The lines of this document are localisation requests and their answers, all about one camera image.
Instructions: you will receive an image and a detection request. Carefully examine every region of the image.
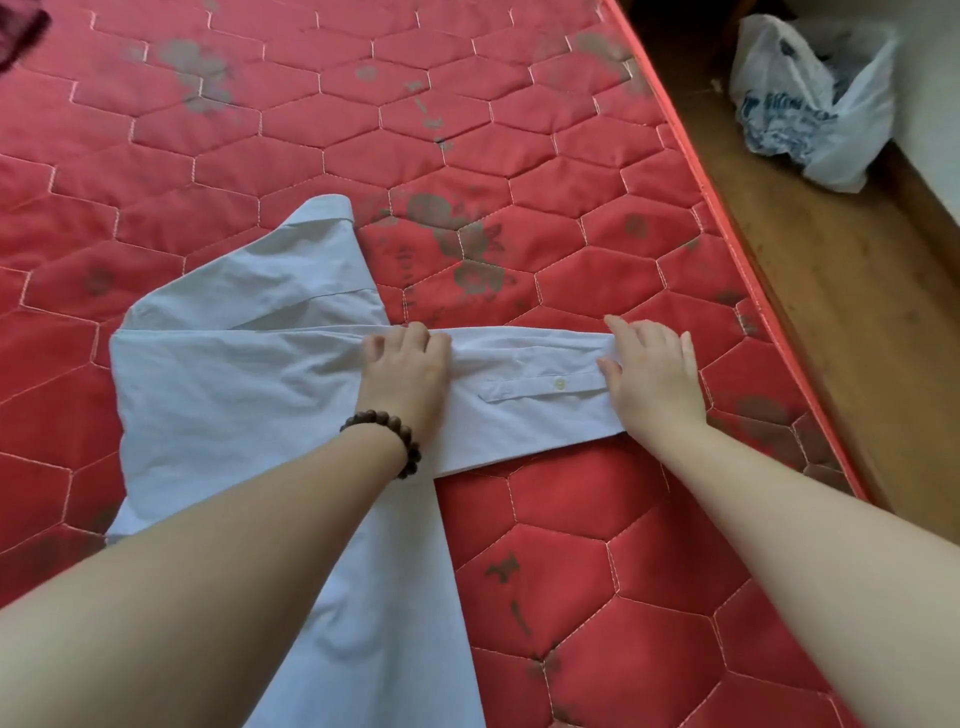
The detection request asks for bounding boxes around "person's left hand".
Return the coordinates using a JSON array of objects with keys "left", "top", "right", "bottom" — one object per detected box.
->
[{"left": 355, "top": 321, "right": 454, "bottom": 451}]

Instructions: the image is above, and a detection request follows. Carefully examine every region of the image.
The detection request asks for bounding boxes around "person's right hand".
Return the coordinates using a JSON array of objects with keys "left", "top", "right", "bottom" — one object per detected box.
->
[{"left": 596, "top": 314, "right": 710, "bottom": 453}]

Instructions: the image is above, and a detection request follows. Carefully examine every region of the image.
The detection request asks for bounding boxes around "light blue shirt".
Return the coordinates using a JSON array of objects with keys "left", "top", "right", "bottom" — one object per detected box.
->
[{"left": 104, "top": 194, "right": 630, "bottom": 728}]

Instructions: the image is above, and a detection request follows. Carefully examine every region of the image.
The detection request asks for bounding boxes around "red quilted mattress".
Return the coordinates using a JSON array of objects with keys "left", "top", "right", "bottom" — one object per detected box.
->
[{"left": 0, "top": 0, "right": 871, "bottom": 728}]

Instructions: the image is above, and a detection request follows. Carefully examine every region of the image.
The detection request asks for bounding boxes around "maroon shirt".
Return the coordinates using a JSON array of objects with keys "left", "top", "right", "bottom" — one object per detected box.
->
[{"left": 0, "top": 0, "right": 54, "bottom": 73}]

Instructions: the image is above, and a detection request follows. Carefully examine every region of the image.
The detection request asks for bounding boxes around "person's left forearm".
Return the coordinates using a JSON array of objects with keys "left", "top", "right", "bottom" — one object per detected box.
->
[{"left": 0, "top": 423, "right": 408, "bottom": 728}]

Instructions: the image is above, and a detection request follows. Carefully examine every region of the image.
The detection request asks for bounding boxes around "person's right forearm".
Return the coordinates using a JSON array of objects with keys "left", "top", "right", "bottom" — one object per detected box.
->
[{"left": 659, "top": 419, "right": 960, "bottom": 728}]

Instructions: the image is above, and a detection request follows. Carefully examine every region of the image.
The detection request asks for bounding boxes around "white plastic bag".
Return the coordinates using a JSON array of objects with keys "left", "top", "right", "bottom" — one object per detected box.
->
[{"left": 728, "top": 13, "right": 901, "bottom": 195}]

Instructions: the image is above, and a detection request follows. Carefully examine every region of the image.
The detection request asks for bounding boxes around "dark bead bracelet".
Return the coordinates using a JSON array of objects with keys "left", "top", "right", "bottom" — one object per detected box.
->
[{"left": 338, "top": 409, "right": 424, "bottom": 481}]

